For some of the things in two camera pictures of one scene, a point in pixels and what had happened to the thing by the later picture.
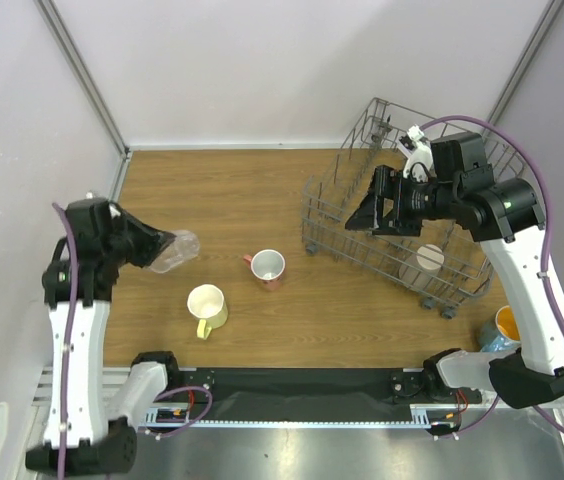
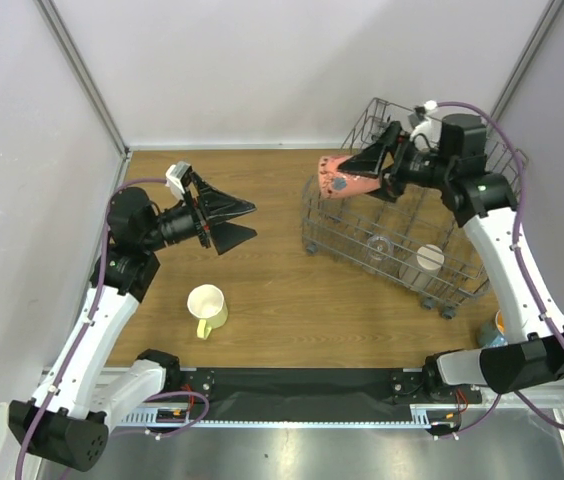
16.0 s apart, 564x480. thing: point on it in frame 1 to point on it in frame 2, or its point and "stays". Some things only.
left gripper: (154, 240) to (211, 205)
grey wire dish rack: (444, 268) stays
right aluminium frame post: (533, 43) stays
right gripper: (385, 201) to (397, 163)
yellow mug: (206, 302) stays
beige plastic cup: (420, 269) stays
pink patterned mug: (267, 266) to (334, 183)
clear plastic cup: (185, 246) to (379, 254)
